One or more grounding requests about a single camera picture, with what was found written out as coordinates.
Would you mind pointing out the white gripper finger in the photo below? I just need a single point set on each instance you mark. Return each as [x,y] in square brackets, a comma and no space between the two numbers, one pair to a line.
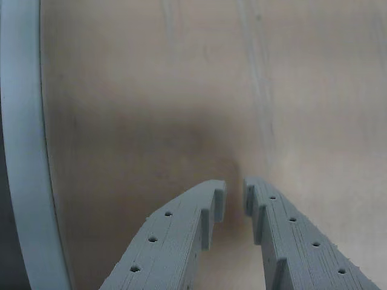
[163,256]
[296,256]

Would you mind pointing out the white table rim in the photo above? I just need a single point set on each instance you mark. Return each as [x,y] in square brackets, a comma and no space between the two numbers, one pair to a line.
[24,121]

